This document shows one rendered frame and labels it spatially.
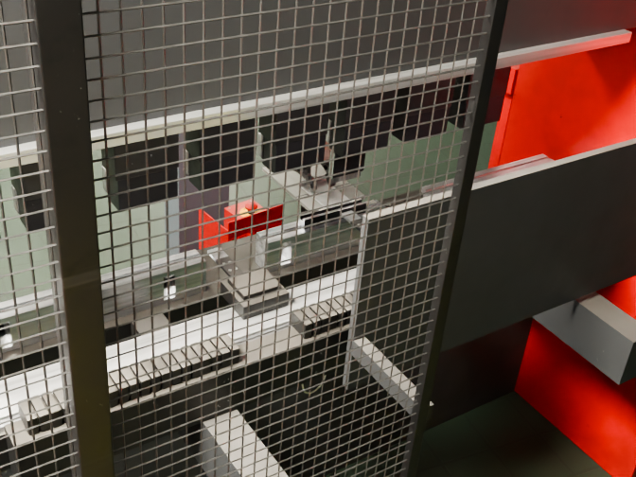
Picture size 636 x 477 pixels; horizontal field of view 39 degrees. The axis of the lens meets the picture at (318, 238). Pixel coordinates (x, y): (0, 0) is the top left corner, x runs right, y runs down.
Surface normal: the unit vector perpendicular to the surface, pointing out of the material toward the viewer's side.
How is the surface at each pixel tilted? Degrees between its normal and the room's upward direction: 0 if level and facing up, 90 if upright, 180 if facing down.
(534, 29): 90
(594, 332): 90
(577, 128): 90
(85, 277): 90
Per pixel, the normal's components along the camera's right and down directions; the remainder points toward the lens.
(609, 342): -0.84, 0.24
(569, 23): 0.55, 0.49
